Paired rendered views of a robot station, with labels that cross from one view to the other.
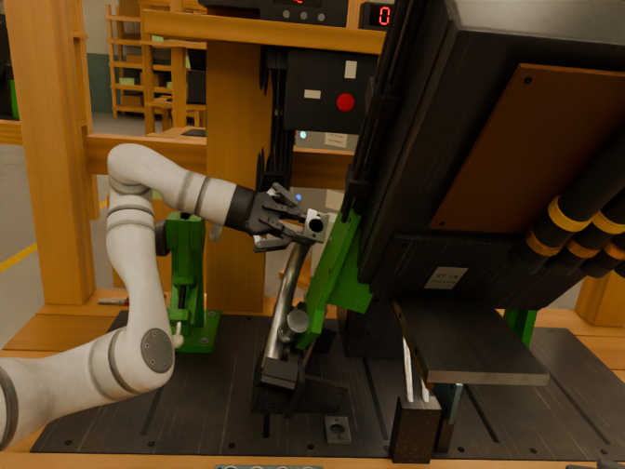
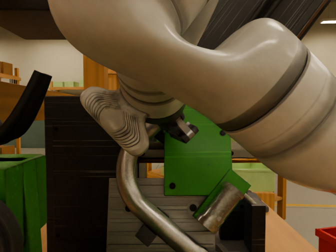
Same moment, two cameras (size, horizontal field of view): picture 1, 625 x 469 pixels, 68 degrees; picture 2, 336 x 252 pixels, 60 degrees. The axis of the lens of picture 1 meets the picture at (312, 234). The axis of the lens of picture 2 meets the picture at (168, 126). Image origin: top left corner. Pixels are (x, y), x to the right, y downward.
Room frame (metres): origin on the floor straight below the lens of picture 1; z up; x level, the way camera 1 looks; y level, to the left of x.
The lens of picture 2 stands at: (0.72, 0.47, 1.21)
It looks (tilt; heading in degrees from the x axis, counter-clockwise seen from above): 3 degrees down; 274
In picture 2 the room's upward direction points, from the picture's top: straight up
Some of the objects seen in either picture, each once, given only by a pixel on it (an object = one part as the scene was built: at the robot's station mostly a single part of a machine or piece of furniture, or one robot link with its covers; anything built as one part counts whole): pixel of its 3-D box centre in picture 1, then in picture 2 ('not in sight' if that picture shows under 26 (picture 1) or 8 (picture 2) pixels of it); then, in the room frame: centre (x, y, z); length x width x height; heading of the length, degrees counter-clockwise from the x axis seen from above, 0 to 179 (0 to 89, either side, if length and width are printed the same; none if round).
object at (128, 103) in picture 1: (185, 68); not in sight; (10.23, 2.94, 1.11); 3.01 x 0.54 x 2.23; 90
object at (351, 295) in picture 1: (349, 261); (195, 132); (0.71, -0.07, 1.17); 0.13 x 0.12 x 0.20; 95
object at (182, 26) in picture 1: (382, 46); not in sight; (1.04, -0.11, 1.52); 0.90 x 0.25 x 0.04; 95
